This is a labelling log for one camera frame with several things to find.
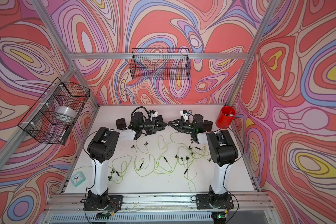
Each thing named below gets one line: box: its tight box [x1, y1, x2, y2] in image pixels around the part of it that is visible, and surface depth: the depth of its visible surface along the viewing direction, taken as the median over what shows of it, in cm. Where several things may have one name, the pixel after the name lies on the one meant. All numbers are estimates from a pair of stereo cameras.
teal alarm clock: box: [70, 171, 86, 187], surface depth 82 cm
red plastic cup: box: [215, 105, 236, 130], surface depth 102 cm
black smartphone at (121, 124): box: [115, 117, 127, 131], surface depth 110 cm
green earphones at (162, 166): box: [154, 134, 173, 175], surface depth 89 cm
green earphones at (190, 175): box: [175, 140, 211, 192], surface depth 92 cm
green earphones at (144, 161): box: [130, 135, 156, 178], surface depth 90 cm
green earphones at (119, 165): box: [107, 155, 133, 184], surface depth 86 cm
